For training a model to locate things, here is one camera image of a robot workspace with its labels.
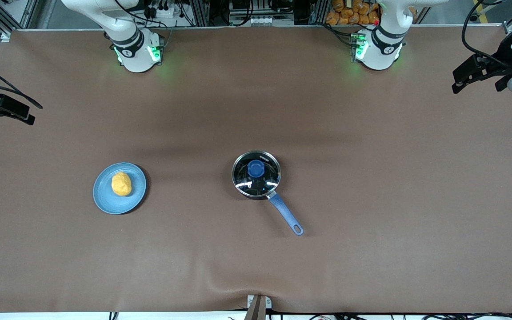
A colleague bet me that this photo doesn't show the yellow potato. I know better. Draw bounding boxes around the yellow potato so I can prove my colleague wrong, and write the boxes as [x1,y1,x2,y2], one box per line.
[112,172,132,197]

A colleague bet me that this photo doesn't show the glass lid blue knob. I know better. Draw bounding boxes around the glass lid blue knob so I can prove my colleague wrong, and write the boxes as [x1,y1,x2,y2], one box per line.
[232,151,281,198]

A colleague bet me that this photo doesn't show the blue round plate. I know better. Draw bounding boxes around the blue round plate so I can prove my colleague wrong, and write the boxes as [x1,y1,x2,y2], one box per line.
[93,162,148,215]

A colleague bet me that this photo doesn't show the bag of orange items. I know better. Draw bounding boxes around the bag of orange items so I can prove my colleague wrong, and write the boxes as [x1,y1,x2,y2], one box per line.
[326,0,418,26]

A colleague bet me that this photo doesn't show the white power strip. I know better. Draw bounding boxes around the white power strip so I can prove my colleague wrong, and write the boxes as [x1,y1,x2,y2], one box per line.
[143,2,181,20]

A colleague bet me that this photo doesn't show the grey box white connectors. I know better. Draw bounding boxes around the grey box white connectors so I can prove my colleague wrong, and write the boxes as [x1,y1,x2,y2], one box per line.
[228,0,280,26]

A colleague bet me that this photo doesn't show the brown table cloth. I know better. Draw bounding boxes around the brown table cloth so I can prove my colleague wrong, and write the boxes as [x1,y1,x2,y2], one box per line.
[0,24,512,314]

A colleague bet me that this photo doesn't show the brown bar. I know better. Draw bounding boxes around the brown bar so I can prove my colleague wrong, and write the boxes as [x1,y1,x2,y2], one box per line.
[244,296,266,320]

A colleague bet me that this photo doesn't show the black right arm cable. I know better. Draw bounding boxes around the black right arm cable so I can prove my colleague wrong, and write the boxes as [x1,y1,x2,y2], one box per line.
[0,58,43,110]

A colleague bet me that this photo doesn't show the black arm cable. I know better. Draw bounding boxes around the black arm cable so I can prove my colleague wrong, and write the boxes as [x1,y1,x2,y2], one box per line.
[0,58,43,110]
[460,0,512,65]

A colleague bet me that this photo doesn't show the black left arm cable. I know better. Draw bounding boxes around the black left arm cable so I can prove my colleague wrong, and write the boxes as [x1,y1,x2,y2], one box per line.
[460,0,512,65]

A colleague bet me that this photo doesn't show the aluminium frame post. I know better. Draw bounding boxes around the aluminium frame post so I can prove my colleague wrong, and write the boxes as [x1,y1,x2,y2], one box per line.
[189,0,210,27]

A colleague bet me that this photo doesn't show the black pot blue handle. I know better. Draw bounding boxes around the black pot blue handle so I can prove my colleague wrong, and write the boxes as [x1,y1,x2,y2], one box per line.
[232,151,304,236]

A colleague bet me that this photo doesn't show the grey metal bracket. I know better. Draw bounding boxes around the grey metal bracket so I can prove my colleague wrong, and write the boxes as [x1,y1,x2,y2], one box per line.
[246,294,272,309]

